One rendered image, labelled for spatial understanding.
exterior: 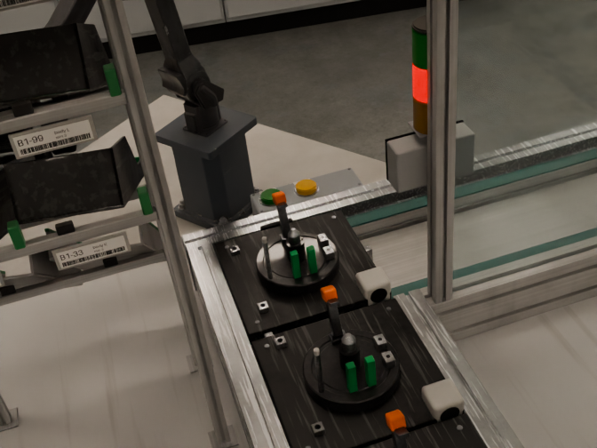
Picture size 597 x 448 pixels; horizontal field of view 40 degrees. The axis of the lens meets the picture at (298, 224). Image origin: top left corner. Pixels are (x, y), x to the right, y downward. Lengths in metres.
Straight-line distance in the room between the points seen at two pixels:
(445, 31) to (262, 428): 0.59
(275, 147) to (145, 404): 0.75
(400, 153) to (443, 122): 0.08
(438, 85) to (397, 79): 2.81
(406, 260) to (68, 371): 0.61
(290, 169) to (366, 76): 2.15
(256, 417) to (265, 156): 0.82
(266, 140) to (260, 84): 2.04
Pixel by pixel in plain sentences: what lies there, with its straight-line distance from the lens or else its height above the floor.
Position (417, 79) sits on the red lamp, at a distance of 1.12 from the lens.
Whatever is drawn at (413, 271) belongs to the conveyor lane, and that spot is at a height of 0.92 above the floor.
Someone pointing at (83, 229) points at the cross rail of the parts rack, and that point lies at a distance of 0.99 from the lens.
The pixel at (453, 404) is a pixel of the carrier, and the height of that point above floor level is 0.99.
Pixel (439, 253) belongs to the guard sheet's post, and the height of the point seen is 1.06.
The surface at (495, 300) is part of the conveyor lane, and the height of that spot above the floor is 0.93.
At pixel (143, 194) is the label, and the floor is 1.34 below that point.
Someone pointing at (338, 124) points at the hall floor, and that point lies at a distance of 3.59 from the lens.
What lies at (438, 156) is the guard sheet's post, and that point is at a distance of 1.15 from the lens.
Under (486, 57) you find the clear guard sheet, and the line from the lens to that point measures 1.12.
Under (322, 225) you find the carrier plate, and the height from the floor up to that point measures 0.97.
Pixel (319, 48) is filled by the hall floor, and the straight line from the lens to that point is 4.23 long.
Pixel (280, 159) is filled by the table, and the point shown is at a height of 0.86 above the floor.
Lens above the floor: 1.89
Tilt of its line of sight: 38 degrees down
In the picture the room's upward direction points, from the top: 7 degrees counter-clockwise
